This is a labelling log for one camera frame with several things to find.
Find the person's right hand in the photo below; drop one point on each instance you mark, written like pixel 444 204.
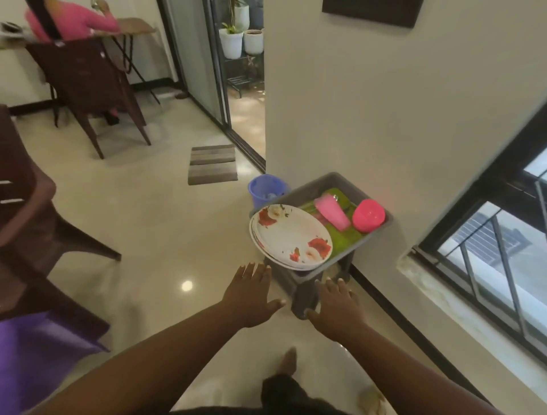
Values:
pixel 337 314

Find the person's left hand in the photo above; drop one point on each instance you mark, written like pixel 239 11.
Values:
pixel 250 299

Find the stack of floral plates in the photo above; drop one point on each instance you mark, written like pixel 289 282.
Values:
pixel 290 235

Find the stack of pink cups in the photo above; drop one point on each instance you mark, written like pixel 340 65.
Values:
pixel 333 213

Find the stack of pink bowls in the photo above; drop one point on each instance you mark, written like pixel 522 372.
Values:
pixel 368 216

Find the person's left forearm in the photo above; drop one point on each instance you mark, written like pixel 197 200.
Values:
pixel 149 372

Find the person's right forearm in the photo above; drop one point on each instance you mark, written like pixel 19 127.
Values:
pixel 406 376

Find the person's right foot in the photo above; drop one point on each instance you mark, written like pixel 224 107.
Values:
pixel 288 363

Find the person's dark clothing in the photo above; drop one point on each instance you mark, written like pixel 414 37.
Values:
pixel 295 397

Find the dark grey plastic stool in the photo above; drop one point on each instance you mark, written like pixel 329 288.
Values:
pixel 303 295

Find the green cloth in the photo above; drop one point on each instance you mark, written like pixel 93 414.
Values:
pixel 342 239

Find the crumpled brown paper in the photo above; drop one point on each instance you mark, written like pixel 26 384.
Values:
pixel 372 402

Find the crumpled white paper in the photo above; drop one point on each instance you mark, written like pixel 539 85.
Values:
pixel 271 196

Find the blue waste bin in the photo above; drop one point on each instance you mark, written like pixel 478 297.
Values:
pixel 260 190

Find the grey plastic tray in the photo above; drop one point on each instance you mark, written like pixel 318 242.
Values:
pixel 307 190

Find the grey striped doormat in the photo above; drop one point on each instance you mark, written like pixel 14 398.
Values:
pixel 213 166

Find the black barred window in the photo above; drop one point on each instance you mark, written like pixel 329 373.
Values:
pixel 491 188

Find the black plant stand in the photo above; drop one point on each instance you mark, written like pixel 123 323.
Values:
pixel 239 79

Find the purple cloth table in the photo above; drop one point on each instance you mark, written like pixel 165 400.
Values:
pixel 34 363

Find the brown plastic chair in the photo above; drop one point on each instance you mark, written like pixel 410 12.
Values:
pixel 25 205
pixel 85 77

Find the white outdoor plant pot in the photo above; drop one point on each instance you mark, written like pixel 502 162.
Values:
pixel 253 42
pixel 230 45
pixel 241 17

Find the wooden folding table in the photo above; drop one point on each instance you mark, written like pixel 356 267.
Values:
pixel 132 27

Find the dark picture frame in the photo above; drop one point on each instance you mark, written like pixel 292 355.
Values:
pixel 372 13

